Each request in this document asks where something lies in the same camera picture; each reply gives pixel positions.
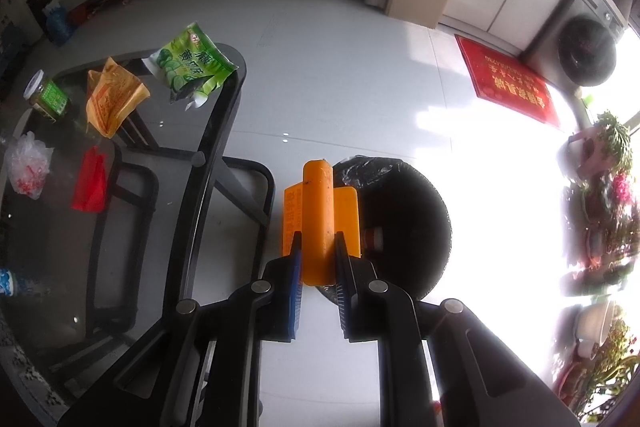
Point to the round bin with black liner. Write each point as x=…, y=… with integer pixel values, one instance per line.
x=410, y=207

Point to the red doormat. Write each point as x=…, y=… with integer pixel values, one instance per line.
x=505, y=82

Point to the blue woven bag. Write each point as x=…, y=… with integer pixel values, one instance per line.
x=60, y=24

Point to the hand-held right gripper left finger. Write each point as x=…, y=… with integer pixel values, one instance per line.
x=296, y=307

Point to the red bucket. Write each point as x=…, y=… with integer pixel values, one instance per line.
x=79, y=14

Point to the glass coffee table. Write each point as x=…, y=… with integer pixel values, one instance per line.
x=50, y=257

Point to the group of potted plants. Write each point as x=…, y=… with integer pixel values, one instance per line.
x=615, y=187

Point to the white plastic bag red print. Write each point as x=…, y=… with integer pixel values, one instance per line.
x=27, y=167

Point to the green snack packet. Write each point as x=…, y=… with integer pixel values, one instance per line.
x=190, y=62

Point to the plastic bottle blue label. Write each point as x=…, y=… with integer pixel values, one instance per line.
x=10, y=282

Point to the orange plastic holder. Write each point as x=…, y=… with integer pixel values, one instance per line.
x=317, y=217

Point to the grey washing machine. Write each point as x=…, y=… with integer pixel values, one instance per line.
x=585, y=52

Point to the glass jar green label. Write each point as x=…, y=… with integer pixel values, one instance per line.
x=50, y=99

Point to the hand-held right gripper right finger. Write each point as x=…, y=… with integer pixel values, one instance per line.
x=342, y=307

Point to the red plastic wrapper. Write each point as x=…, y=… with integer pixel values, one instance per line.
x=90, y=187

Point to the orange paper bag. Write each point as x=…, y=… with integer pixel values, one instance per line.
x=112, y=99

